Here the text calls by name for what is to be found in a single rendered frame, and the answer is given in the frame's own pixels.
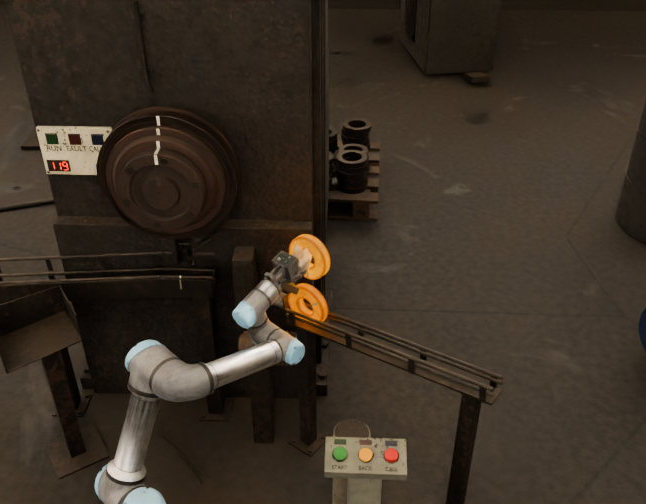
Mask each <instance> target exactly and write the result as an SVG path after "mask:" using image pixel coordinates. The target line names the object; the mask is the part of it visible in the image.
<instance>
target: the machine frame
mask: <svg viewBox="0 0 646 504"><path fill-rule="evenodd" d="M132 1H133V0H5V2H6V6H7V10H8V14H9V18H10V22H11V27H12V31H13V35H14V39H15V43H16V47H17V51H18V55H19V59H20V63H21V68H22V72H23V76H24V80H25V84H26V88H27V92H28V96H29V100H30V104H31V109H32V113H33V117H34V121H35V125H36V127H37V126H89V127H112V129H113V128H114V127H115V126H116V125H117V124H118V123H119V122H120V121H121V120H122V119H123V118H125V117H126V116H128V115H130V114H131V113H134V112H136V111H138V110H141V109H145V108H150V107H176V108H182V109H186V110H189V111H192V112H194V113H197V114H199V115H200V116H202V117H204V118H205V119H207V120H208V121H210V122H211V123H212V124H213V125H214V126H215V127H216V128H217V129H218V130H219V131H220V132H221V133H222V134H223V135H224V137H225V138H226V139H227V141H228V142H229V144H230V145H231V147H232V149H233V151H234V153H235V156H236V159H237V162H238V167H239V184H238V189H237V193H236V196H235V200H234V203H233V206H232V208H231V210H230V212H229V213H228V215H227V216H226V218H225V219H224V220H223V221H222V222H221V223H220V224H219V225H218V226H216V227H215V228H214V229H212V230H210V231H209V232H207V233H204V234H202V235H199V236H196V237H192V238H190V240H191V248H192V247H194V246H195V245H196V244H198V243H199V242H200V241H201V240H203V239H204V238H205V237H206V236H208V235H209V234H210V233H211V232H213V231H215V233H217V232H219V231H220V230H222V229H224V228H227V230H225V231H224V232H222V233H221V234H219V235H217V236H216V237H214V238H213V239H211V240H209V241H208V242H206V243H205V244H203V245H201V246H200V247H198V248H197V249H196V252H214V256H213V255H209V261H210V269H214V268H215V265H217V272H218V282H217V286H216V289H215V291H213V306H214V315H215V324H216V333H217V342H218V351H219V359H220V358H222V357H225V356H228V355H230V354H233V353H236V352H238V344H239V337H240V334H243V331H247V329H246V328H243V327H241V326H240V325H238V324H237V323H236V321H235V320H234V318H233V316H232V313H233V311H234V309H235V308H236V305H235V294H234V283H233V272H232V257H233V253H234V249H235V247H237V246H253V247H255V249H256V256H257V272H258V284H259V283H260V282H261V281H262V280H263V279H264V278H265V276H264V274H265V273H266V272H268V273H270V272H271V271H272V270H273V269H274V267H273V264H272V259H273V258H274V257H275V256H276V255H277V254H278V253H279V252H280V251H281V250H282V251H284V252H286V253H288V254H289V246H290V243H291V242H292V240H293V239H295V238H296V237H298V236H300V235H302V234H310V235H313V236H315V237H317V238H318V239H319V240H320V241H321V242H322V243H323V244H324V245H325V247H326V0H138V5H139V12H140V14H145V19H141V26H142V33H143V40H144V47H145V54H146V61H147V66H152V71H148V75H149V80H150V82H151V85H152V87H153V90H154V92H153V93H150V94H149V91H148V89H147V86H146V84H145V81H144V78H143V71H139V67H140V66H142V64H141V58H140V51H139V44H138V37H137V31H136V24H135V19H132V18H131V14H134V10H133V3H132ZM48 178H49V182H50V186H51V191H52V195H53V199H54V203H55V207H56V211H57V215H58V216H57V218H56V219H55V221H54V222H53V228H54V232H55V236H56V240H57V244H58V248H59V252H60V256H66V255H89V254H111V253H134V252H156V251H162V254H161V255H157V257H158V261H159V265H160V267H159V268H205V261H204V255H196V256H195V257H193V260H190V259H180V254H179V245H178V243H179V240H180V239H166V238H160V237H156V236H153V235H149V234H147V233H144V232H142V231H140V230H138V229H136V228H134V227H133V226H131V225H129V224H128V223H127V222H125V221H124V220H123V219H122V218H120V217H119V216H118V215H117V214H116V213H115V212H114V210H113V209H112V208H111V207H110V205H109V204H108V203H107V201H106V199H105V198H104V196H103V194H102V192H101V189H100V186H99V183H98V178H97V175H71V174H48ZM215 233H214V234H215ZM214 234H213V235H214ZM164 251H172V255H167V254H163V252H164ZM72 304H73V308H74V311H75V313H76V315H77V318H78V322H79V326H80V330H81V334H82V338H83V342H82V344H83V348H84V352H85V356H86V360H87V364H86V365H85V366H83V369H84V370H83V372H82V375H81V377H80V380H81V384H82V388H83V389H94V392H95V393H117V394H131V391H130V390H129V389H128V381H129V377H130V372H129V371H127V369H126V366H125V359H126V356H127V354H128V353H129V351H130V350H131V349H132V348H133V347H135V346H136V345H137V344H138V343H140V342H142V341H145V340H156V341H158V342H159V343H161V344H163V345H165V346H166V348H167V349H168V350H170V351H171V352H172V353H173V354H175V355H176V356H177V357H178V358H180V359H181V360H182V361H183V362H185V363H187V364H195V363H198V362H202V361H201V353H200V346H199V338H198V330H197V323H196V315H195V307H194V300H193V298H140V299H115V300H89V301H72ZM329 359H330V340H327V339H325V338H322V337H320V336H317V335H316V396H327V395H328V379H329ZM272 370H273V387H274V398H292V399H299V387H298V363H297V364H296V365H292V366H289V365H287V366H285V365H283V366H281V365H279V366H276V365H274V366H272Z"/></svg>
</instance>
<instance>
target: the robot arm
mask: <svg viewBox="0 0 646 504"><path fill-rule="evenodd" d="M279 254H280V255H279ZM278 255H279V256H278ZM277 256H278V257H277ZM276 257H277V258H276ZM275 258H276V259H275ZM311 259H312V254H311V253H310V252H309V251H308V250H307V249H304V250H302V249H301V248H300V246H299V245H296V246H295V247H294V252H293V254H292V255H291V254H288V253H286V252H284V251H282V250H281V251H280V252H279V253H278V254H277V255H276V256H275V257H274V258H273V259H272V264H273V267H274V269H273V270H272V271H271V272H270V273H268V272H266V273H265V274H264V276H265V278H264V279H263V280H262V281H261V282H260V283H259V284H258V285H257V286H256V287H255V288H254V289H253V290H252V291H251V292H250V293H249V294H248V295H247V296H246V297H245V298H244V299H243V300H242V301H241V302H240V303H239V304H238V306H237V307H236V308H235V309H234V311H233V313H232V316H233V318H234V320H235V321H236V323H237V324H238V325H240V326H241V327H243V328H246V329H247V330H248V332H249V335H250V338H251V340H252V341H253V343H254V344H255V346H252V347H249V348H247V349H244V350H241V351H239V352H236V353H233V354H230V355H228V356H225V357H222V358H220V359H217V360H214V361H211V362H209V363H206V364H205V363H203V362H198V363H195V364H187V363H185V362H183V361H182V360H181V359H180V358H178V357H177V356H176V355H175V354H173V353H172V352H171V351H170V350H168V349H167V348H166V346H165V345H163V344H161V343H159V342H158V341H156V340H145V341H142V342H140V343H138V344H137V345H136V346H135V347H133V348H132V349H131V350H130V351H129V353H128V354H127V356H126V359H125V366H126V369H127V371H129V372H130V377H129V381H128V389H129V390H130V391H131V395H130V399H129V403H128V407H127V411H126V415H125V419H124V423H123V427H122V431H121V435H120V439H119V443H118V447H117V450H116V454H115V458H114V459H113V460H111V461H110V462H109V463H108V464H106V465H105V466H104V467H103V468H102V469H103V470H102V471H100V472H99V473H98V475H97V477H96V480H95V491H96V493H97V495H98V497H99V499H100V500H101V501H102V502H103V503H104V504H166V502H165V500H164V498H163V496H162V495H161V493H160V492H159V491H157V490H156V489H154V488H150V487H149V488H147V487H146V486H145V485H144V480H145V476H146V472H147V471H146V467H145V466H144V465H143V464H144V460H145V456H146V452H147V449H148V445H149V441H150V437H151V434H152V430H153V426H154V422H155V419H156V415H157V411H158V407H159V404H160V400H161V399H163V400H166V401H171V402H185V401H192V400H196V399H200V398H203V397H206V396H208V395H210V394H212V393H213V392H214V389H216V388H218V387H221V386H223V385H225V384H228V383H230V382H233V381H235V380H238V379H240V378H243V377H245V376H248V375H250V374H253V373H255V372H257V371H260V370H262V369H265V368H267V367H270V366H272V365H275V364H277V363H280V362H282V361H285V362H286V363H289V364H291V365H295V364H297V363H299V362H300V361H301V359H302V358H303V356H304V354H305V353H304V352H305V347H304V345H303V344H302V343H301V342H299V341H298V340H297V339H296V338H294V337H292V336H291V335H289V334H288V333H286V332H285V331H283V330H282V329H281V328H279V327H278V326H276V325H275V324H273V323H272V322H270V321H269V318H268V316H267V314H266V312H265V311H266V310H267V309H268V308H269V307H270V306H271V305H272V304H273V303H274V301H275V300H276V299H277V298H278V297H279V295H280V294H281V293H282V289H283V290H286V292H287V293H290V294H292V293H293V294H295V295H297V293H298V292H299V288H298V287H296V285H295V284H294V283H293V282H296V281H297V280H298V279H299V278H300V279H301V278H302V277H303V276H304V275H305V274H306V273H307V271H308V269H309V266H310V262H311ZM298 266H299V267H298Z"/></svg>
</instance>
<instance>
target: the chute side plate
mask: <svg viewBox="0 0 646 504"><path fill-rule="evenodd" d="M179 280H181V284H182V289H180V282H179ZM160 283H161V284H160ZM59 285H60V286H61V288H62V290H63V292H64V294H65V295H66V297H67V299H68V301H89V300H115V299H140V298H193V292H208V294H209V299H213V290H212V281H211V280H199V279H160V280H159V279H138V280H114V281H90V282H66V283H43V284H18V285H0V304H3V303H6V302H9V301H13V300H16V299H19V298H22V297H25V296H28V295H31V294H34V293H37V292H40V291H43V290H47V289H50V288H53V287H56V286H59Z"/></svg>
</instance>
